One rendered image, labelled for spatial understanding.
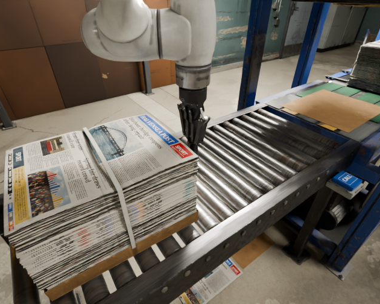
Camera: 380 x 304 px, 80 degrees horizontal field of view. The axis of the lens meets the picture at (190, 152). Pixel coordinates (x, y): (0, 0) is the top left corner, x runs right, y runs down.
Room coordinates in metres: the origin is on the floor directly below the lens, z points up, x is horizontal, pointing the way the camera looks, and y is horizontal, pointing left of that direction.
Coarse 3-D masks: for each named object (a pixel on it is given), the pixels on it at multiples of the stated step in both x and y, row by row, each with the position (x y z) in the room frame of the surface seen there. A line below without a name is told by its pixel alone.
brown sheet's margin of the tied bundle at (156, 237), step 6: (192, 216) 0.40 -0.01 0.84; (180, 222) 0.38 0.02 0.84; (186, 222) 0.39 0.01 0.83; (192, 222) 0.40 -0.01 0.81; (168, 228) 0.36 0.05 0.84; (174, 228) 0.37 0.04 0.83; (180, 228) 0.38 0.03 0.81; (156, 234) 0.34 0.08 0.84; (162, 234) 0.35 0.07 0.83; (168, 234) 0.36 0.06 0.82; (150, 240) 0.33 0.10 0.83; (156, 240) 0.34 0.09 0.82; (150, 246) 0.33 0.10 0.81
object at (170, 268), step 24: (360, 144) 0.81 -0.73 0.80; (312, 168) 0.65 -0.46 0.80; (336, 168) 0.71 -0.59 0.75; (288, 192) 0.53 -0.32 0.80; (312, 192) 0.63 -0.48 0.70; (240, 216) 0.43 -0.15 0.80; (264, 216) 0.45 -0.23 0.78; (216, 240) 0.35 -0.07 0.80; (240, 240) 0.39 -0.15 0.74; (168, 264) 0.29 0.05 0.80; (192, 264) 0.29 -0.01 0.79; (216, 264) 0.34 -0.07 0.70; (120, 288) 0.23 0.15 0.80; (144, 288) 0.23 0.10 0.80; (168, 288) 0.25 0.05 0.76
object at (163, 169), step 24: (120, 120) 0.59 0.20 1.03; (144, 120) 0.59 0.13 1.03; (120, 144) 0.47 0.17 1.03; (144, 144) 0.46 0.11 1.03; (168, 144) 0.46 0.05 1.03; (144, 168) 0.37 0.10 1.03; (168, 168) 0.37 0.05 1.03; (192, 168) 0.41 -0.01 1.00; (144, 192) 0.34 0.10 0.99; (168, 192) 0.37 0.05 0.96; (192, 192) 0.40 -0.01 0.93; (144, 216) 0.33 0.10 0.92; (168, 216) 0.36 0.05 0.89
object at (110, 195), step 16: (96, 128) 0.54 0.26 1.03; (80, 144) 0.46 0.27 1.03; (96, 160) 0.40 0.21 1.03; (112, 160) 0.40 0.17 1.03; (96, 176) 0.35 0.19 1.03; (128, 176) 0.35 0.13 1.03; (112, 192) 0.31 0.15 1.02; (128, 192) 0.32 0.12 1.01; (112, 208) 0.30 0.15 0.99; (128, 208) 0.32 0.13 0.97; (112, 224) 0.29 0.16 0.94; (128, 240) 0.30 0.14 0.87
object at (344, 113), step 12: (312, 96) 1.36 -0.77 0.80; (324, 96) 1.36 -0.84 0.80; (336, 96) 1.36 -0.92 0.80; (288, 108) 1.18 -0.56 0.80; (300, 108) 1.18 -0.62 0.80; (312, 108) 1.18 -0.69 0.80; (324, 108) 1.18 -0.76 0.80; (336, 108) 1.18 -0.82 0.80; (348, 108) 1.18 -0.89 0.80; (360, 108) 1.18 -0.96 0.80; (372, 108) 1.18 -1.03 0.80; (324, 120) 1.03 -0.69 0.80; (336, 120) 1.03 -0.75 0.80; (348, 120) 1.03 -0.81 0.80; (360, 120) 1.03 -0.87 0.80; (348, 132) 0.91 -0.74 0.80
